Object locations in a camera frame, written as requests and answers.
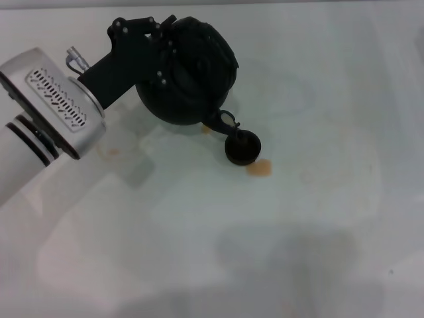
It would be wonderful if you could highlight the silver cable connector plug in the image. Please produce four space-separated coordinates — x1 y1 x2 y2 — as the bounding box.
65 47 91 72

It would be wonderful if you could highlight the large spilled tea puddle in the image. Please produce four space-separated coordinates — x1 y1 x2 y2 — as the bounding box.
245 158 274 178

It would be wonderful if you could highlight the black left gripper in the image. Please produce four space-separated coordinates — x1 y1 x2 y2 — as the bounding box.
77 14 179 111

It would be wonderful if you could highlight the small dark teacup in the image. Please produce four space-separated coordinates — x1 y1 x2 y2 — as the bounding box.
224 129 262 166

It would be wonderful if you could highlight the black round teapot with handle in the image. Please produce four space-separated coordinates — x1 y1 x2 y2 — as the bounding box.
135 16 242 140

